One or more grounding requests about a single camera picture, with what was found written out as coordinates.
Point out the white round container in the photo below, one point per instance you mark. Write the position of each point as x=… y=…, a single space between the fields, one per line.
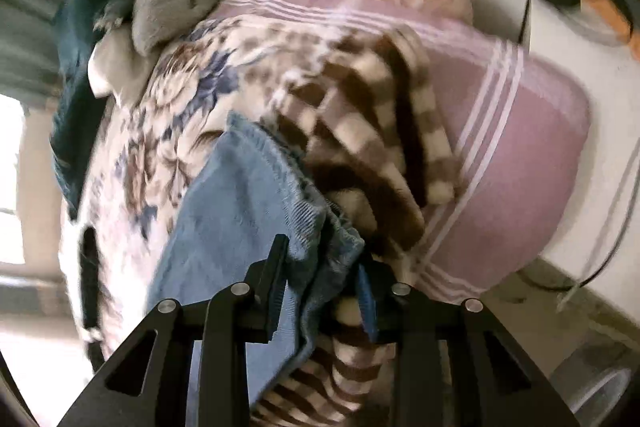
x=600 y=389

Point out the pink striped bed sheet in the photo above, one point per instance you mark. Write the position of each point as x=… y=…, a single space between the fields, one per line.
x=500 y=157

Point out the dark teal cloth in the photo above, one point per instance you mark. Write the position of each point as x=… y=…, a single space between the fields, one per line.
x=80 y=67

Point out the cream white cloth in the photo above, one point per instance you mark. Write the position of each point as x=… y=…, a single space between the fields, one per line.
x=112 y=62

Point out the orange object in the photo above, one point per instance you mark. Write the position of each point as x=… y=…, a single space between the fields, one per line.
x=597 y=2

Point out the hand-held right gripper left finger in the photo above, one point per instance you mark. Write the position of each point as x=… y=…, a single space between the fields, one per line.
x=276 y=277

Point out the blue denim pants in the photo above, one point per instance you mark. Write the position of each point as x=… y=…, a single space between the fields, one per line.
x=240 y=227

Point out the brown checkered fleece blanket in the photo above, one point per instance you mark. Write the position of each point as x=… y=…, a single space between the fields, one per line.
x=365 y=142

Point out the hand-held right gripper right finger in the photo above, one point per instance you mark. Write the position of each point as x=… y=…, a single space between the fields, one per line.
x=366 y=302

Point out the floral printed blanket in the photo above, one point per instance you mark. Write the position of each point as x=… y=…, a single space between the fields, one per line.
x=165 y=117

